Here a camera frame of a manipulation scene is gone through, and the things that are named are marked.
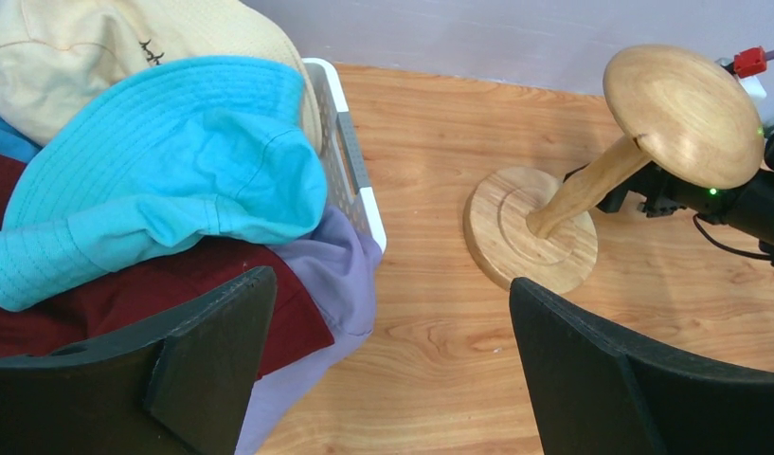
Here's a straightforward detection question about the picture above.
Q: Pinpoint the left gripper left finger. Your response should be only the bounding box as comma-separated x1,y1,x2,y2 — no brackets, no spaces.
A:
0,267,277,454

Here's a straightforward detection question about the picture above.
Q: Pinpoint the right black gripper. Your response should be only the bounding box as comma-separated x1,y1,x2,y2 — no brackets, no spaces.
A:
596,122,774,267

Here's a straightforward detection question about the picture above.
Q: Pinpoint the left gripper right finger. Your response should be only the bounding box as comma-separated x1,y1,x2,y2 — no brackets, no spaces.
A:
509,278,774,454

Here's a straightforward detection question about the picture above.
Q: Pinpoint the maroon bucket hat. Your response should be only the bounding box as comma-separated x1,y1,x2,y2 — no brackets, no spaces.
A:
0,149,335,382

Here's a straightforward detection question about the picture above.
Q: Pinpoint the turquoise bucket hat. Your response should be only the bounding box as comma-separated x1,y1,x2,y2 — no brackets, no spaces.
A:
0,56,328,312

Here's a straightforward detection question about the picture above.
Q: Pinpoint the wooden hat stand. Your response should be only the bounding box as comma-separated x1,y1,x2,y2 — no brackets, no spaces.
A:
463,44,765,293

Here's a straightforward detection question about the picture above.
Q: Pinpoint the lavender bucket hat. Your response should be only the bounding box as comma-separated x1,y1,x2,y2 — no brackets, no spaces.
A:
236,206,383,454

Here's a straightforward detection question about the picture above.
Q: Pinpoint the white perforated basket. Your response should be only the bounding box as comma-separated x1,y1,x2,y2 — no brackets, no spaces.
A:
303,58,387,251

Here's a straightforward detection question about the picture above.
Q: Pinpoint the blue hat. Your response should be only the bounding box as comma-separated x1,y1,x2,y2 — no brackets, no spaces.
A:
0,117,41,163

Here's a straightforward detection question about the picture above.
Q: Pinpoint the beige cap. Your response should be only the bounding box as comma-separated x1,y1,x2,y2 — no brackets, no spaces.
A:
0,0,304,147

